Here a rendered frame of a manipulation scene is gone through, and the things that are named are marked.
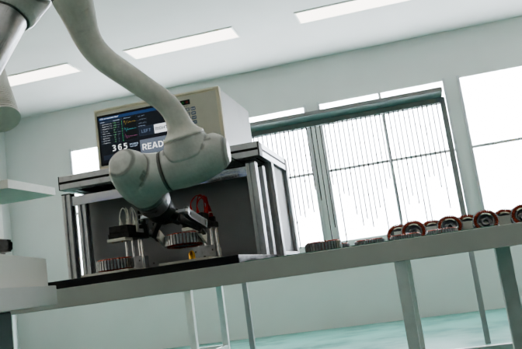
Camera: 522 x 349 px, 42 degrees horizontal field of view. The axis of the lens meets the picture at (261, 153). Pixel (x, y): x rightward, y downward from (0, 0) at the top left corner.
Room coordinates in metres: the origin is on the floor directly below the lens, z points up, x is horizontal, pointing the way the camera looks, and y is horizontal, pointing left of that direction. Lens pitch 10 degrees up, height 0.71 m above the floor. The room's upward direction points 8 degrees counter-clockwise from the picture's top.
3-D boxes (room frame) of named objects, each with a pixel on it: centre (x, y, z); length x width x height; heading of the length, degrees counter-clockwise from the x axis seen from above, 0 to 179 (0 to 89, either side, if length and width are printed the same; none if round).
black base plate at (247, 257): (2.06, 0.36, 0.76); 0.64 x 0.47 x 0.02; 78
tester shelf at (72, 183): (2.35, 0.29, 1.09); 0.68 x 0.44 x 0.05; 78
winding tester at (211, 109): (2.35, 0.28, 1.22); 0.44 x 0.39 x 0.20; 78
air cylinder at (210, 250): (2.16, 0.21, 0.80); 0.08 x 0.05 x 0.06; 78
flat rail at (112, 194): (2.14, 0.34, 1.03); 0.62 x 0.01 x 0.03; 78
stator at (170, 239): (1.95, 0.25, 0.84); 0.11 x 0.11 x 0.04
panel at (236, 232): (2.29, 0.30, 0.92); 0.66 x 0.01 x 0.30; 78
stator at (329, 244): (2.11, -0.15, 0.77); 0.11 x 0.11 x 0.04
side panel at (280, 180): (2.36, -0.04, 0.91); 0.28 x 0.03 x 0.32; 168
